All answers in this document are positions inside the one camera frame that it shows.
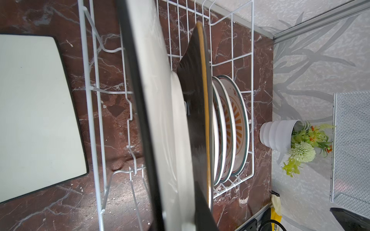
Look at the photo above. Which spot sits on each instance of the black square plate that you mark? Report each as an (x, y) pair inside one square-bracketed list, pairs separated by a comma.
[(195, 77)]

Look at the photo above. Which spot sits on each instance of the white mesh wall basket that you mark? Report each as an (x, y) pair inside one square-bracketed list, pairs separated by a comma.
[(350, 162)]

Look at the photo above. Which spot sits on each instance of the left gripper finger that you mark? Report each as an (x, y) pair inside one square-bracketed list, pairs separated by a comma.
[(126, 23)]

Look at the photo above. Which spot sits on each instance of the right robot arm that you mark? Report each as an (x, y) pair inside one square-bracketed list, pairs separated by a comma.
[(350, 221)]

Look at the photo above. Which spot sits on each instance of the aluminium frame rail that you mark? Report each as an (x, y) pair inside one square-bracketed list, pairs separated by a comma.
[(343, 11)]

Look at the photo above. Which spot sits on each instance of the potted artificial plant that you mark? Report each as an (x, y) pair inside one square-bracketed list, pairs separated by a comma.
[(299, 139)]

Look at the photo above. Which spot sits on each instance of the white square plate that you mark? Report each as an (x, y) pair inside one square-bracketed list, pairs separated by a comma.
[(166, 119), (41, 139)]

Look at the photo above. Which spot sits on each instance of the round white plate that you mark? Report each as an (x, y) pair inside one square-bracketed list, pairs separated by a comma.
[(220, 116), (216, 144), (230, 129), (242, 130)]

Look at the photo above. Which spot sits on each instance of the white wire dish rack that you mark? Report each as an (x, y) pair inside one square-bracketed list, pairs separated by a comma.
[(231, 42)]

